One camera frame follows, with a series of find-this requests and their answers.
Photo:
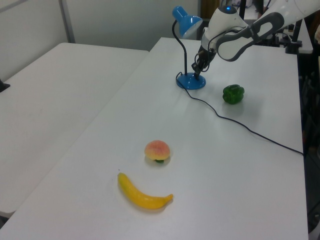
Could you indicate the black pole with clamp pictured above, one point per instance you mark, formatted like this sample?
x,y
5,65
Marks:
x,y
293,47

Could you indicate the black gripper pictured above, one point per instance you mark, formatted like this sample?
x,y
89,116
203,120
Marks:
x,y
203,58

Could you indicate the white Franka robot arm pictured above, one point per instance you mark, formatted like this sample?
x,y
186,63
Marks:
x,y
230,47

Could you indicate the blue gooseneck desk lamp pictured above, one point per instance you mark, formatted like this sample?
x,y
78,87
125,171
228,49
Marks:
x,y
191,83

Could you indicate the pink yellow peach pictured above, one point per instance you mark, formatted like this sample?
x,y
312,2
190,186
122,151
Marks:
x,y
157,150

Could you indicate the yellow banana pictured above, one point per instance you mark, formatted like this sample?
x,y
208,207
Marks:
x,y
142,199

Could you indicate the white side table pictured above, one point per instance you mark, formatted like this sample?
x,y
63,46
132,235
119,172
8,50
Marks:
x,y
50,100

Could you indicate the grey metal post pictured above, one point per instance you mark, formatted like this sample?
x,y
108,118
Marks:
x,y
67,25

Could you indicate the green bell pepper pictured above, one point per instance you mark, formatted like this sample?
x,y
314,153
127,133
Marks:
x,y
233,94

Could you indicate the black electronics pile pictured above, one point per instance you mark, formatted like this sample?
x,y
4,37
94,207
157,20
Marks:
x,y
277,41

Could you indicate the brown board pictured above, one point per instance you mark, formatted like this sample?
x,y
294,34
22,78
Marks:
x,y
205,7

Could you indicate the black bracket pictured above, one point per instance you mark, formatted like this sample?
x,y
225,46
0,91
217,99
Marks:
x,y
3,86

